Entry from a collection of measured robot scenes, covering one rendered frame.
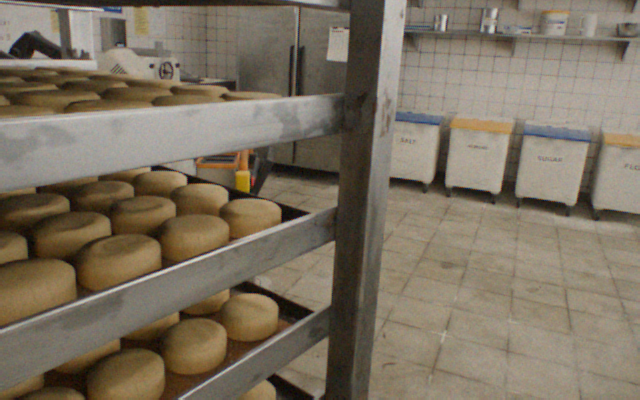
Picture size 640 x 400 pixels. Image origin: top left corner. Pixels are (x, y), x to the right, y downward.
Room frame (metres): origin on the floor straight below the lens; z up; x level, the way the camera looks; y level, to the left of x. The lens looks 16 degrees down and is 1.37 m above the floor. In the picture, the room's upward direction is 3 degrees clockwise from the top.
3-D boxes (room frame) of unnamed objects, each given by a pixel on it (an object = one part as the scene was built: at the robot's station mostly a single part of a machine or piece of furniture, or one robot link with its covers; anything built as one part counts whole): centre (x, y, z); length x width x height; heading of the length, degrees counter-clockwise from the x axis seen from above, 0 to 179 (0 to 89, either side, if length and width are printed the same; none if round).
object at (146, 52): (4.41, 1.63, 1.23); 0.58 x 0.19 x 0.07; 68
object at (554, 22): (4.78, -2.09, 1.67); 0.25 x 0.24 x 0.21; 68
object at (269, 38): (5.30, 0.11, 1.03); 1.40 x 0.90 x 2.05; 68
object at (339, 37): (4.75, -0.13, 1.39); 0.22 x 0.03 x 0.31; 68
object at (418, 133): (5.01, -0.96, 0.38); 0.64 x 0.54 x 0.77; 161
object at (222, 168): (1.86, 0.39, 0.87); 0.23 x 0.15 x 0.11; 5
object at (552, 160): (4.53, -2.17, 0.38); 0.64 x 0.54 x 0.77; 157
